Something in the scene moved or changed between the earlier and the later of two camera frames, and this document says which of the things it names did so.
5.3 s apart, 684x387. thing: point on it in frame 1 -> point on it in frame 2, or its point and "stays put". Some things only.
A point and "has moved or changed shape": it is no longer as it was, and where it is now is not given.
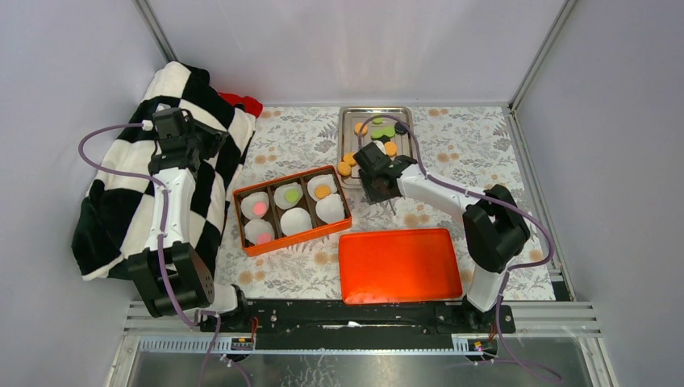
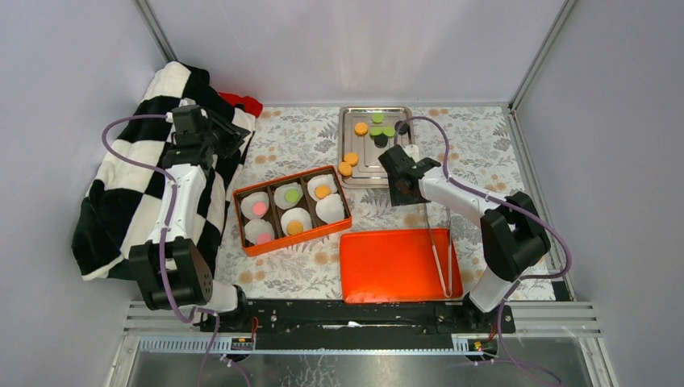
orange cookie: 322,191 stays put
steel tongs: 392,208 -> 450,251
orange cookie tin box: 280,212 stays put
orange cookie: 390,148 has moved or changed shape
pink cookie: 263,238 stays put
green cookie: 292,195 stays put
